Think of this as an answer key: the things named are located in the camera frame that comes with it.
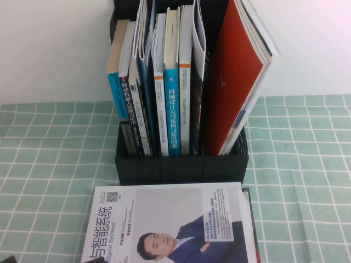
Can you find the white portrait cover magazine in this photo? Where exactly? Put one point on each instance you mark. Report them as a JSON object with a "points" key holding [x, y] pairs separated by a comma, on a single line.
{"points": [[164, 208]]}

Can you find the blue spine mechanical design book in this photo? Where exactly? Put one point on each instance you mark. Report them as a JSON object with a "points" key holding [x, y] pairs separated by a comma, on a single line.
{"points": [[172, 109]]}

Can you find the black mesh book holder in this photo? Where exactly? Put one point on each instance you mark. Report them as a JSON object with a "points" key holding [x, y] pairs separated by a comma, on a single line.
{"points": [[181, 170]]}

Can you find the grey spine thin book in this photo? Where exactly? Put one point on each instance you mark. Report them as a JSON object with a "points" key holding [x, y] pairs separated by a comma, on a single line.
{"points": [[139, 112]]}

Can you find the dark grey spine book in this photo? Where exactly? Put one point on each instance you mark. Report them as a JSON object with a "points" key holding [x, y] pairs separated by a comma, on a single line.
{"points": [[129, 139]]}

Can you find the black spine robot book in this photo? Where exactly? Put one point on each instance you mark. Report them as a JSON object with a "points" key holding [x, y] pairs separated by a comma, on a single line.
{"points": [[126, 96]]}

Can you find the cyan spine book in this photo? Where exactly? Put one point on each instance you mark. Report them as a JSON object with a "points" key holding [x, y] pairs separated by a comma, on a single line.
{"points": [[116, 93]]}

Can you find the white car suspension book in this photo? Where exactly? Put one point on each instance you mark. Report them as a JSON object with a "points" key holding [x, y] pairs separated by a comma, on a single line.
{"points": [[251, 216]]}

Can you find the blue cover magazine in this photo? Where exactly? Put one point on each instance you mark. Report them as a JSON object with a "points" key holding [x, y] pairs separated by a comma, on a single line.
{"points": [[145, 82]]}

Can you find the red cover magazine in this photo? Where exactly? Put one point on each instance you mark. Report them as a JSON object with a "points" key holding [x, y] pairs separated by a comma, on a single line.
{"points": [[233, 82]]}

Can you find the green checked tablecloth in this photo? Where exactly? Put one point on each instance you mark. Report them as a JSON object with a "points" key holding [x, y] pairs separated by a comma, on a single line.
{"points": [[301, 164]]}

